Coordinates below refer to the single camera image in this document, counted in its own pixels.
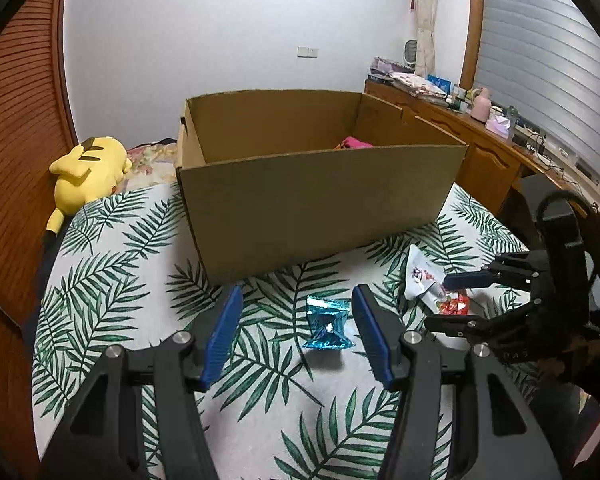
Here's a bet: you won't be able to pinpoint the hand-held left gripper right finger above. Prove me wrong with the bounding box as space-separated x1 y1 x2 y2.
352 285 563 480

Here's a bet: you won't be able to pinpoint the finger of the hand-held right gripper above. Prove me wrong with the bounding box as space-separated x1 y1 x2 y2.
442 252 551 292
424 305 556 361

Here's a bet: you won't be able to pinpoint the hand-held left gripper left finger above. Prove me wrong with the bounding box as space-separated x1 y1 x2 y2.
37 285 244 480

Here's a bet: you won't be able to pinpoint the white snack packet red print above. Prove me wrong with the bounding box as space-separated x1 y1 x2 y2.
404 245 473 317

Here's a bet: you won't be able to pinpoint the blue foil candy packet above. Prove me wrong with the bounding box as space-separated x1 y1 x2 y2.
302 296 356 351

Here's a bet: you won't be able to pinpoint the brown cardboard box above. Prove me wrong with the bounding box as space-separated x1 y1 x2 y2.
176 89 470 287

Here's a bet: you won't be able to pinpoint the leaf-print bed cover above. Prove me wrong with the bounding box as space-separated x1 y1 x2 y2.
32 180 546 480

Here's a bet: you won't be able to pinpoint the long wooden cabinet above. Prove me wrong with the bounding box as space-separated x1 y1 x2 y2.
364 79 600 241

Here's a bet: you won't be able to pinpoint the pink bottle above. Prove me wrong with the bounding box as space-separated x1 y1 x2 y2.
470 86 492 122

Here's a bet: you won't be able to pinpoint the floral blanket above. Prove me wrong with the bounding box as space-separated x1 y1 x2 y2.
125 142 181 196

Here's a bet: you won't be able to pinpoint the pile of folded cloths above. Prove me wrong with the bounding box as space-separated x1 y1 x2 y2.
370 56 453 106

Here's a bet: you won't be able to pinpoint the grey window blinds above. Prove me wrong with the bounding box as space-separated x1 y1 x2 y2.
472 0 600 196

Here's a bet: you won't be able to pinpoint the yellow plush toy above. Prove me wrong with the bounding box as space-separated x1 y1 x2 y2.
45 136 133 236

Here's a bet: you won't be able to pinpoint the cream curtain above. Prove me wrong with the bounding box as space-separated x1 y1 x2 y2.
410 0 438 78

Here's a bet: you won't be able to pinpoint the wooden louvred wardrobe door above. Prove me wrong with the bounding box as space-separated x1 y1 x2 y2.
0 0 78 480

